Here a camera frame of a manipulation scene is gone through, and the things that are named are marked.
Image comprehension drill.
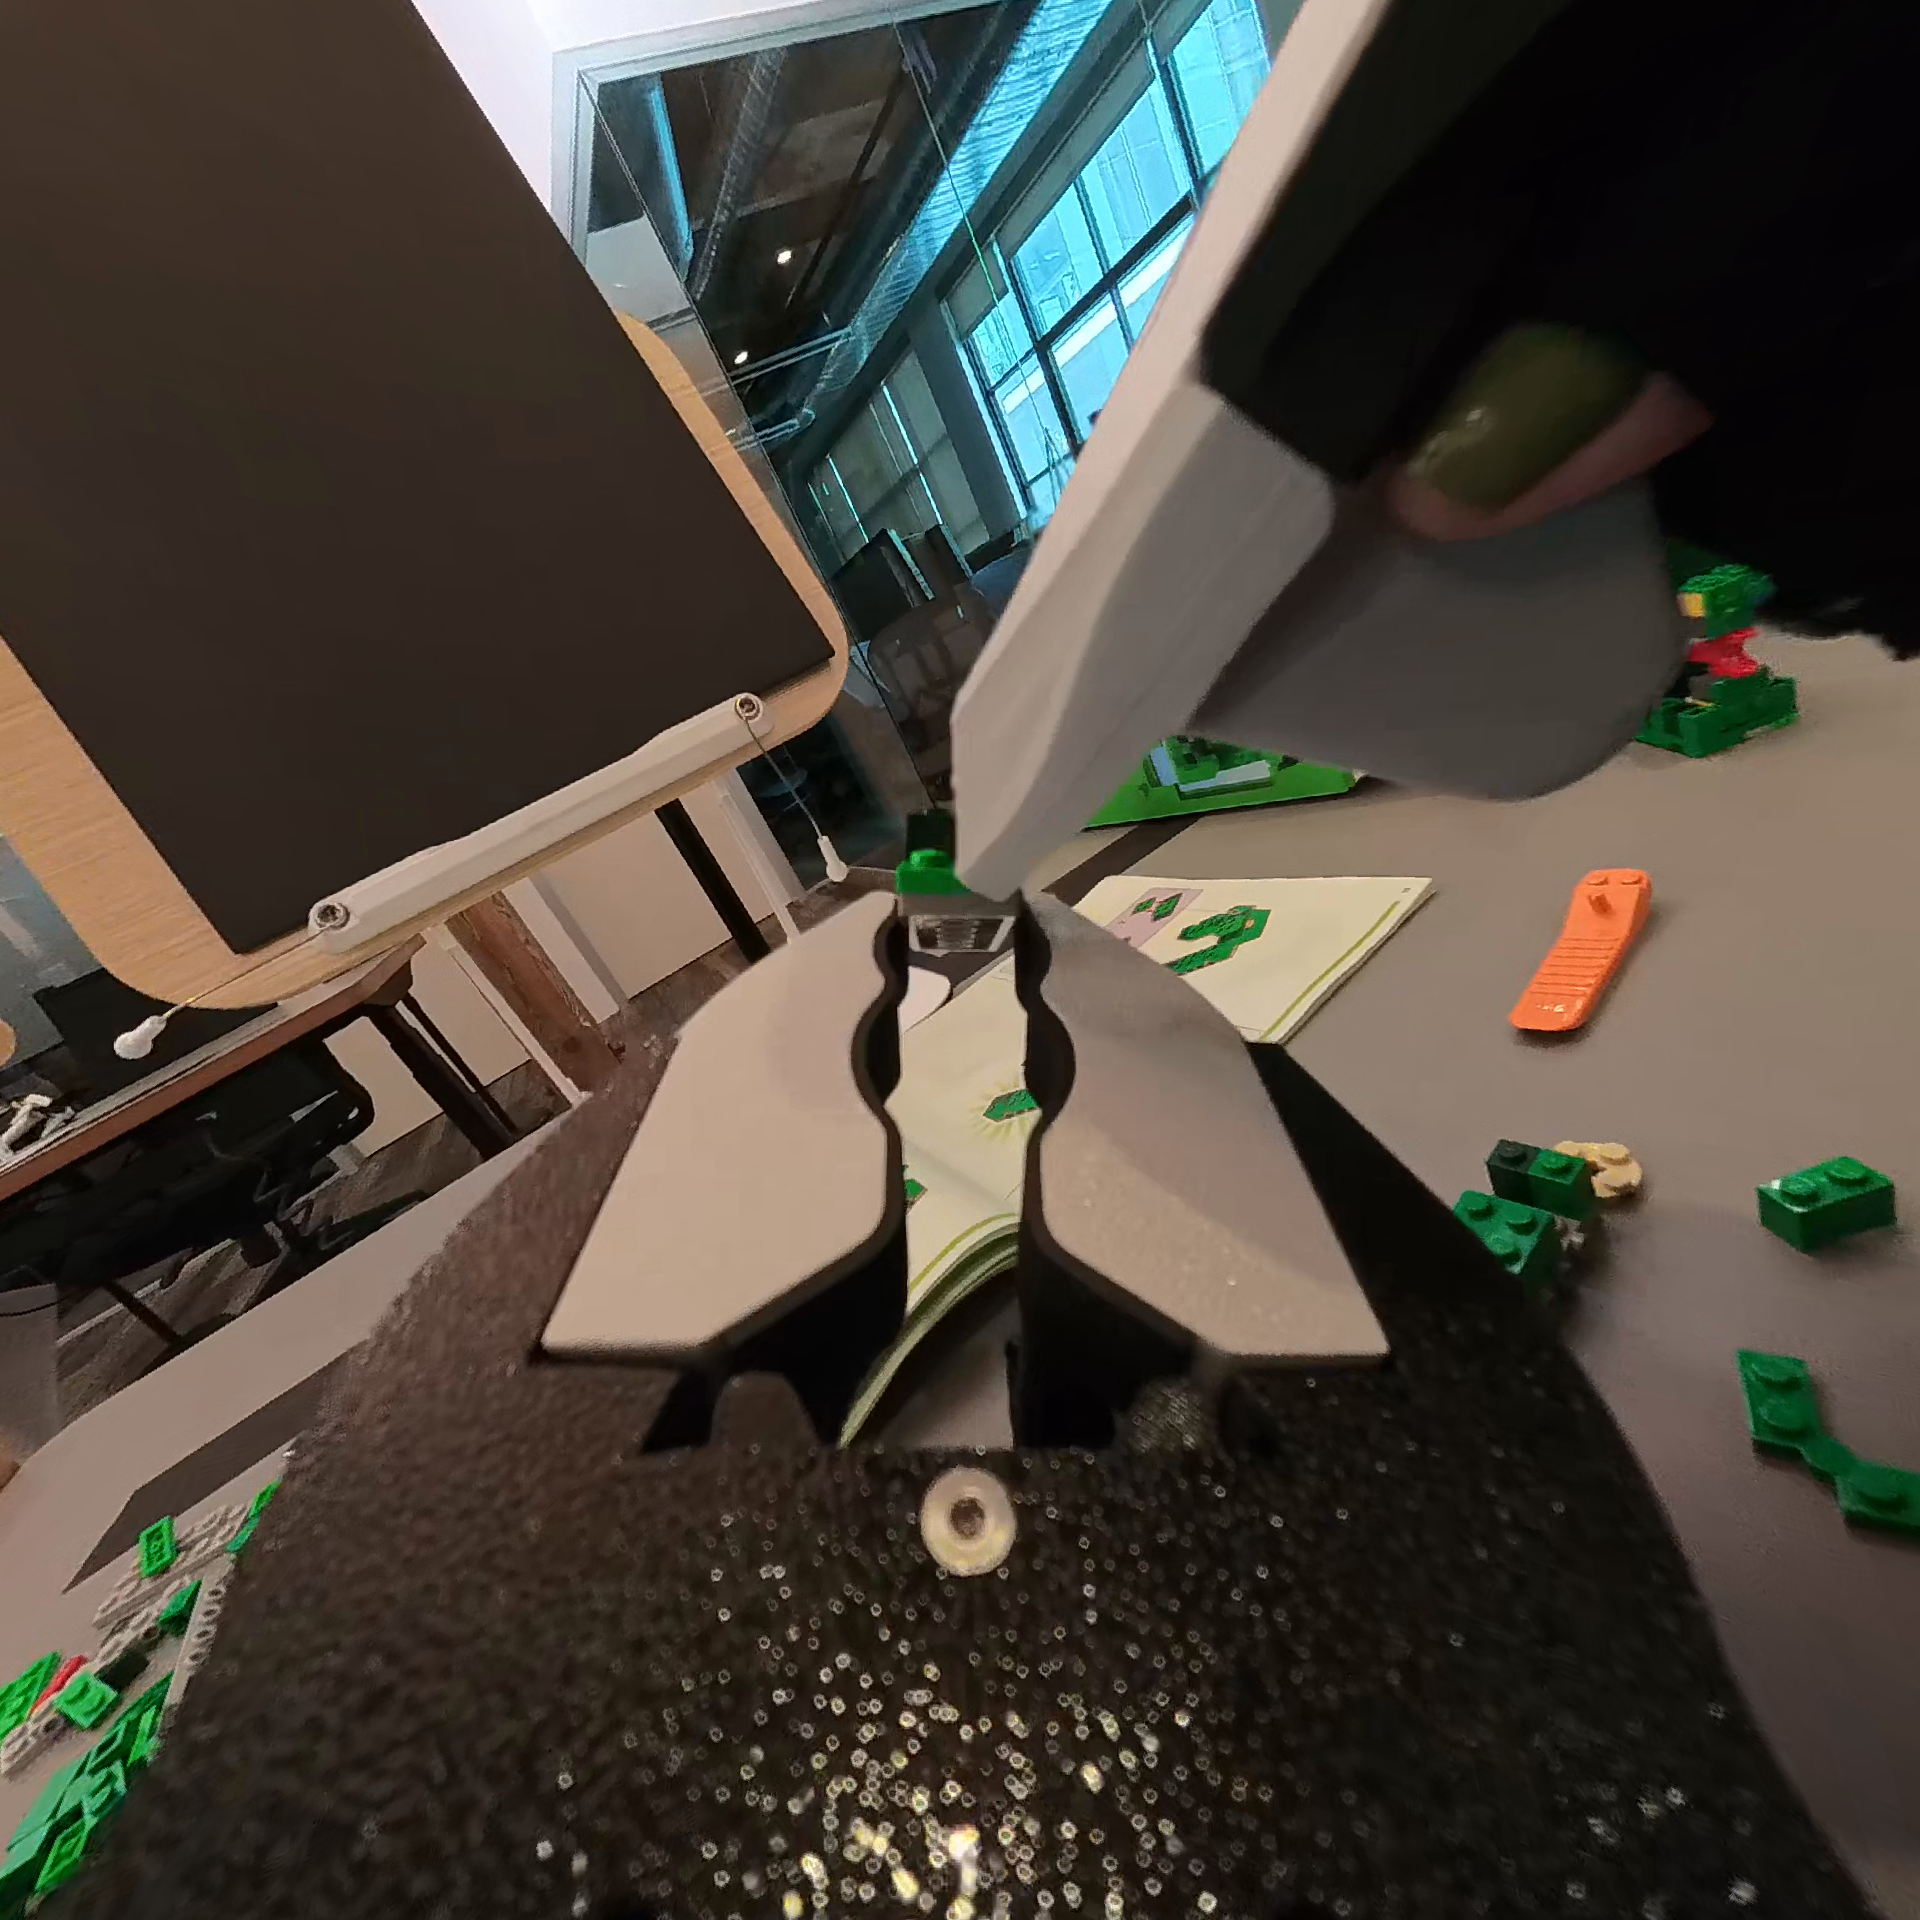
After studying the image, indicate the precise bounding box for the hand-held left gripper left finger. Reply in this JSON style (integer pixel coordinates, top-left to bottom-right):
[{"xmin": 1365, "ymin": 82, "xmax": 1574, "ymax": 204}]
[{"xmin": 536, "ymin": 892, "xmax": 917, "ymax": 1376}]

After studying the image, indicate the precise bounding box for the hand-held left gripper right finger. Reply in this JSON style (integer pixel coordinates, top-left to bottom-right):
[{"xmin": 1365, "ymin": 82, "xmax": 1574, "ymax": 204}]
[{"xmin": 1011, "ymin": 892, "xmax": 1391, "ymax": 1375}]

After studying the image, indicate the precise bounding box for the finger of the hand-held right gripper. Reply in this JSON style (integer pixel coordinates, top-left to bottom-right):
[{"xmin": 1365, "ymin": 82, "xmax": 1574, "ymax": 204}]
[{"xmin": 952, "ymin": 0, "xmax": 1397, "ymax": 898}]

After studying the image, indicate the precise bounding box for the grey plate with green bricks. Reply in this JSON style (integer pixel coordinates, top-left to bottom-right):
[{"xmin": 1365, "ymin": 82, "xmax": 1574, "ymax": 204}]
[{"xmin": 894, "ymin": 811, "xmax": 1021, "ymax": 963}]

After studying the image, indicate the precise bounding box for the curved green brick assembly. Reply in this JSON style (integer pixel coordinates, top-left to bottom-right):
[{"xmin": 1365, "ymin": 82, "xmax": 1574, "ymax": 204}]
[{"xmin": 1451, "ymin": 1137, "xmax": 1644, "ymax": 1289}]

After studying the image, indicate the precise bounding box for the pile of bricks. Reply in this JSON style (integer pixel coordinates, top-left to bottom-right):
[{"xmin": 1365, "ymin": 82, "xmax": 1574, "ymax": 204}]
[{"xmin": 0, "ymin": 1476, "xmax": 287, "ymax": 1908}]

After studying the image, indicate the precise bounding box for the grey desk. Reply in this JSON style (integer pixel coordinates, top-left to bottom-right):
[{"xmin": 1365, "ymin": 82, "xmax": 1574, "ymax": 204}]
[{"xmin": 0, "ymin": 623, "xmax": 1920, "ymax": 1920}]

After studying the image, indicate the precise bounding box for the person's right hand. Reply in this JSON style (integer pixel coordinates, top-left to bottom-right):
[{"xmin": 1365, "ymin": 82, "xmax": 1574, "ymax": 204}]
[{"xmin": 1381, "ymin": 323, "xmax": 1715, "ymax": 546}]

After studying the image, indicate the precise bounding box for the green toy box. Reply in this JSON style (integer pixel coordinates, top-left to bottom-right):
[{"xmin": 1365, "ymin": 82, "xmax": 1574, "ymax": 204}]
[{"xmin": 1081, "ymin": 734, "xmax": 1360, "ymax": 832}]

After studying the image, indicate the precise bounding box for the instruction booklet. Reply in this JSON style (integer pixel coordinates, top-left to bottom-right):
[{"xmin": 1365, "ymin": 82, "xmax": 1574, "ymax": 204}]
[{"xmin": 832, "ymin": 875, "xmax": 1434, "ymax": 1450}]

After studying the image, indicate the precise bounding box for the white bar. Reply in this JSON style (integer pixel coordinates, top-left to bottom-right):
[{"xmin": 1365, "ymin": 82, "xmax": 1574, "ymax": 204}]
[{"xmin": 306, "ymin": 690, "xmax": 773, "ymax": 958}]

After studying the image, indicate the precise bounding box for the orange brick separator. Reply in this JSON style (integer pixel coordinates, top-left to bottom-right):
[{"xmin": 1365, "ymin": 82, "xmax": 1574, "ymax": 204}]
[{"xmin": 1506, "ymin": 866, "xmax": 1656, "ymax": 1038}]

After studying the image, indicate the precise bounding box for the green brick figure model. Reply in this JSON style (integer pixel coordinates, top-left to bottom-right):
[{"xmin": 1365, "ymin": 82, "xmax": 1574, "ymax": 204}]
[{"xmin": 1631, "ymin": 563, "xmax": 1800, "ymax": 761}]

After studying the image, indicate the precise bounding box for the green brick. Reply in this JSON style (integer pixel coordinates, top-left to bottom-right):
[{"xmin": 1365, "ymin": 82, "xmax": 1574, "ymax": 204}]
[{"xmin": 1758, "ymin": 1154, "xmax": 1899, "ymax": 1254}]

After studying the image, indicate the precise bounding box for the angled green plate pair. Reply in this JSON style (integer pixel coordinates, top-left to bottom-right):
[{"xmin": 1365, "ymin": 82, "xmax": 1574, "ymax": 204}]
[{"xmin": 1735, "ymin": 1346, "xmax": 1920, "ymax": 1541}]

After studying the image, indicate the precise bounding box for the black board with wooden edge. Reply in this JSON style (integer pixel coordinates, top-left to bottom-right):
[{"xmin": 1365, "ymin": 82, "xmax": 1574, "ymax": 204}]
[{"xmin": 0, "ymin": 0, "xmax": 853, "ymax": 1010}]

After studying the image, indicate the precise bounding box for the white pull cord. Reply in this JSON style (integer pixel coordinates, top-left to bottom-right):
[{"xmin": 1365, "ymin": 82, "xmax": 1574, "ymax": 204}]
[
  {"xmin": 111, "ymin": 918, "xmax": 340, "ymax": 1063},
  {"xmin": 734, "ymin": 697, "xmax": 857, "ymax": 888}
]

